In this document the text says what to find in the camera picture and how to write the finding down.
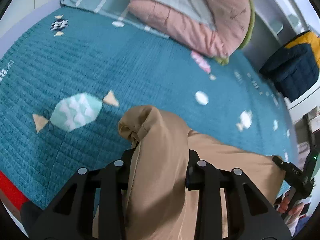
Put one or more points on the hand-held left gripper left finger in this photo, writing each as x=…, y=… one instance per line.
x=117, y=177

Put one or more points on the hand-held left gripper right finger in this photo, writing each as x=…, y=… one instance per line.
x=193, y=180

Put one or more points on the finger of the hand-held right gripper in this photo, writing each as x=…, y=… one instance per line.
x=287, y=168

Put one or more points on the tan button-up jacket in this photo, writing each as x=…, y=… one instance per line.
x=160, y=155

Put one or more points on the person's right hand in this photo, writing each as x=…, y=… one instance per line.
x=291, y=205

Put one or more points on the navy and yellow puffer jacket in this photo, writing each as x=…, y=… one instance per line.
x=292, y=67

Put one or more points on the red cloth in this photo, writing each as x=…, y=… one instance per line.
x=11, y=188

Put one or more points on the teal candy-print bed sheet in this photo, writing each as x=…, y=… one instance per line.
x=150, y=67

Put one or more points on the white headboard shelf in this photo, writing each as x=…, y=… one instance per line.
x=272, y=22

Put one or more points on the pink quilt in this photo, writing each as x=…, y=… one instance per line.
x=187, y=22

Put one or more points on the striped light blue pillow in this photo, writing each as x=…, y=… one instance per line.
x=100, y=2

